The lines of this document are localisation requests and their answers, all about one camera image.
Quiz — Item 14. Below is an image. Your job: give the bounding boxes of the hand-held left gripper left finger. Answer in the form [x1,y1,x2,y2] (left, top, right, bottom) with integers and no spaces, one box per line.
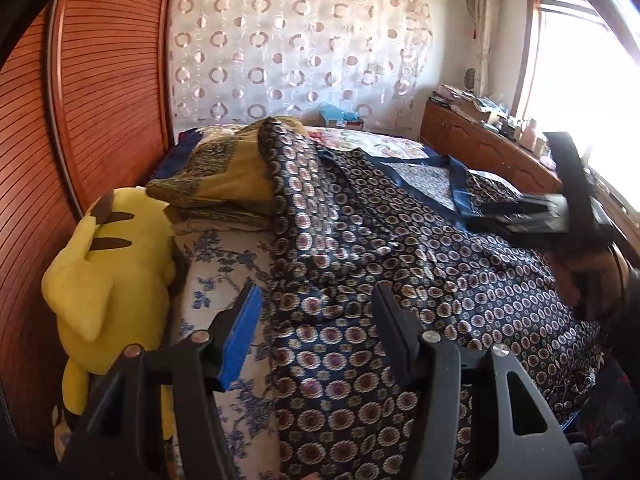
[55,282,264,480]

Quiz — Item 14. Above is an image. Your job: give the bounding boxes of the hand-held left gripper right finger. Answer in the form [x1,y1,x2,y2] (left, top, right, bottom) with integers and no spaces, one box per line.
[372,282,583,480]

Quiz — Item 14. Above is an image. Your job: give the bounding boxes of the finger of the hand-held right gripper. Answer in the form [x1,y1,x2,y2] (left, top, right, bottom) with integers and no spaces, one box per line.
[474,197,555,217]
[494,212,572,242]

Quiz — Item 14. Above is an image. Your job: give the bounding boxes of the person's right forearm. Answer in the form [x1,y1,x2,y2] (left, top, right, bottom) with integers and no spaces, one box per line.
[597,262,640,413]

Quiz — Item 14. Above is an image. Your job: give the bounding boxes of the person's right hand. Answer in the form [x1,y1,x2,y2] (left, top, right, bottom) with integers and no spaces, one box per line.
[550,247,628,322]

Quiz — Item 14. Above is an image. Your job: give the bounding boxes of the blue floral bed sheet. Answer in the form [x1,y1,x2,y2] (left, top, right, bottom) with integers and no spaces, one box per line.
[167,205,321,480]

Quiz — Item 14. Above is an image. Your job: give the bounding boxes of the wooden cabinet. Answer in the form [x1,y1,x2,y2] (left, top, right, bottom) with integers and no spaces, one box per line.
[420,100,640,241]

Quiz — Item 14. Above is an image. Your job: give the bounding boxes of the assorted clutter on cabinet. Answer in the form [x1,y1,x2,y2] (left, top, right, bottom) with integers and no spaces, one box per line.
[430,82,551,156]

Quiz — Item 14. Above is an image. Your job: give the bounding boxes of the bright window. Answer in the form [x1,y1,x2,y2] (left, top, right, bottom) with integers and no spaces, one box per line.
[512,0,640,201]

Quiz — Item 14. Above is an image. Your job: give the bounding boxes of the yellow plush toy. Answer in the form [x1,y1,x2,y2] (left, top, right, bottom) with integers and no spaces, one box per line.
[41,186,183,448]

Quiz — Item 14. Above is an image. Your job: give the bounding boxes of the olive patterned pillow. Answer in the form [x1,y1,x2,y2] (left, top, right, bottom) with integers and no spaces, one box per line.
[146,116,308,221]

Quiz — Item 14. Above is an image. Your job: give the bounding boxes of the pink floral quilt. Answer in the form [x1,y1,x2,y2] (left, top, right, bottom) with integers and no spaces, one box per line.
[190,122,436,171]

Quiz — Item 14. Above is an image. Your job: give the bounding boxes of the light blue box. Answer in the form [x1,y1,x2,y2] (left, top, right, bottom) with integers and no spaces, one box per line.
[317,101,366,130]

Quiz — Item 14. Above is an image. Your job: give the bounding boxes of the wooden headboard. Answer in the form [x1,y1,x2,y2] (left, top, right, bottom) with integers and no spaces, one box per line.
[0,0,178,461]

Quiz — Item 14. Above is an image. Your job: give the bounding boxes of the white circle-pattern curtain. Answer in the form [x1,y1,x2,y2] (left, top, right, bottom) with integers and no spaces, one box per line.
[167,0,433,136]

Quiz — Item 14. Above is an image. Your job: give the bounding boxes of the white wall pipe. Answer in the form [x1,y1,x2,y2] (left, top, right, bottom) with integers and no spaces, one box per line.
[472,0,501,96]

